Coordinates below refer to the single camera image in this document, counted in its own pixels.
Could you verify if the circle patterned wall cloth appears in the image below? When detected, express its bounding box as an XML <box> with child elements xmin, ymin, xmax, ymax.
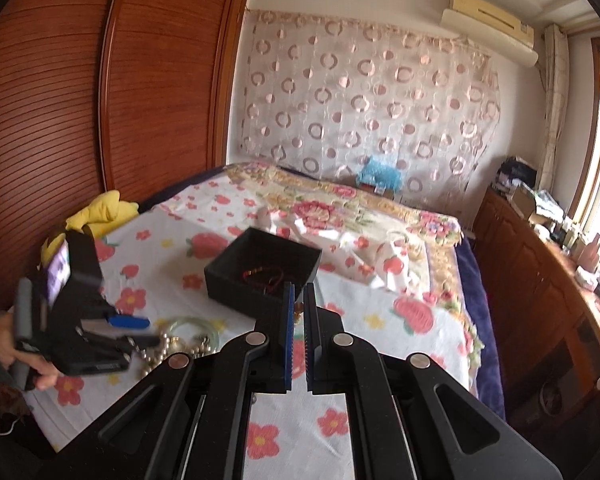
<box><xmin>237</xmin><ymin>9</ymin><xmax>501</xmax><ymax>207</ymax></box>

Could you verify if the white tissue box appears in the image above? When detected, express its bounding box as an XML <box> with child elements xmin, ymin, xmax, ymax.
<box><xmin>574</xmin><ymin>268</ymin><xmax>600</xmax><ymax>292</ymax></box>

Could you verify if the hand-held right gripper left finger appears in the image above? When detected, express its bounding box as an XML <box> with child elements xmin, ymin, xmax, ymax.
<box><xmin>45</xmin><ymin>284</ymin><xmax>295</xmax><ymax>480</ymax></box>

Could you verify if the black jewelry box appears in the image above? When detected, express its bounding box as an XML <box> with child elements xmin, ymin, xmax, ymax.
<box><xmin>203</xmin><ymin>226</ymin><xmax>324</xmax><ymax>321</ymax></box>

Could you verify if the blue fluffy toy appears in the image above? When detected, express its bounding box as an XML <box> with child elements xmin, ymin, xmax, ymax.
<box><xmin>355</xmin><ymin>155</ymin><xmax>406</xmax><ymax>192</ymax></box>

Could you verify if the green jade bangle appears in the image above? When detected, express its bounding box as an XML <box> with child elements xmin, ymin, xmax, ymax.
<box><xmin>162</xmin><ymin>315</ymin><xmax>221</xmax><ymax>349</ymax></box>

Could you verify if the dark bag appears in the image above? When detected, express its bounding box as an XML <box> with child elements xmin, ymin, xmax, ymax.
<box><xmin>496</xmin><ymin>156</ymin><xmax>538</xmax><ymax>192</ymax></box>

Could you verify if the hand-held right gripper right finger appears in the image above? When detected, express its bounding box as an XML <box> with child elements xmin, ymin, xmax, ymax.
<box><xmin>303</xmin><ymin>283</ymin><xmax>564</xmax><ymax>480</ymax></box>

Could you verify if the white floral bed sheet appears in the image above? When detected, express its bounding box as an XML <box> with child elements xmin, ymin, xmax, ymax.
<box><xmin>24</xmin><ymin>179</ymin><xmax>482</xmax><ymax>480</ymax></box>

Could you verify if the white air conditioner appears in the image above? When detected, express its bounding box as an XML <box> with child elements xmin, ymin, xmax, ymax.
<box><xmin>439</xmin><ymin>0</ymin><xmax>540</xmax><ymax>68</ymax></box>

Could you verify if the red string bracelet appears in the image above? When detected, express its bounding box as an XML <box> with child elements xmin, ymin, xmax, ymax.
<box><xmin>242</xmin><ymin>267</ymin><xmax>286</xmax><ymax>297</ymax></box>

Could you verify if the wooden side cabinet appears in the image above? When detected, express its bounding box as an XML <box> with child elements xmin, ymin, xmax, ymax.
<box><xmin>472</xmin><ymin>187</ymin><xmax>600</xmax><ymax>427</ymax></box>

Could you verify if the beige floral blanket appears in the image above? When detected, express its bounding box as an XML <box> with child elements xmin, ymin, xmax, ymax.
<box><xmin>224</xmin><ymin>162</ymin><xmax>487</xmax><ymax>362</ymax></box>

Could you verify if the dark blue bed cover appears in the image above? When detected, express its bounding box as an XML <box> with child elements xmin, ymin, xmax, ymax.
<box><xmin>454</xmin><ymin>237</ymin><xmax>507</xmax><ymax>420</ymax></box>

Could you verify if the yellow plush cloth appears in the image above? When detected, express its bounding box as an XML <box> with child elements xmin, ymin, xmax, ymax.
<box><xmin>39</xmin><ymin>189</ymin><xmax>140</xmax><ymax>267</ymax></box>

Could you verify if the pearl necklace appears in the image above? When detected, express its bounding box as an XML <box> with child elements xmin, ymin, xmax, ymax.
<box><xmin>139</xmin><ymin>332</ymin><xmax>216</xmax><ymax>377</ymax></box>

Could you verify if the cardboard box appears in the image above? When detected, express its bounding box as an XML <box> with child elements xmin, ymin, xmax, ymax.
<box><xmin>510</xmin><ymin>182</ymin><xmax>539</xmax><ymax>218</ymax></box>

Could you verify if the beige window curtain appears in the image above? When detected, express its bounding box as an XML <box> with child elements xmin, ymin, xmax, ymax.
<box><xmin>537</xmin><ymin>23</ymin><xmax>572</xmax><ymax>207</ymax></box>

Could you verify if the person's left hand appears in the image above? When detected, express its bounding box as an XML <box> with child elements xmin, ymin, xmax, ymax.
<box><xmin>0</xmin><ymin>312</ymin><xmax>61</xmax><ymax>392</ymax></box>

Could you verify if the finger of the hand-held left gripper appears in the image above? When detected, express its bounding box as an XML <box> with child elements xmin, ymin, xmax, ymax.
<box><xmin>80</xmin><ymin>312</ymin><xmax>151</xmax><ymax>331</ymax></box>
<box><xmin>79</xmin><ymin>329</ymin><xmax>162</xmax><ymax>357</ymax></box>

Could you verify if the wooden slatted wardrobe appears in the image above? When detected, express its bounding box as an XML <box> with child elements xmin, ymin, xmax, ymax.
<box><xmin>0</xmin><ymin>0</ymin><xmax>251</xmax><ymax>302</ymax></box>

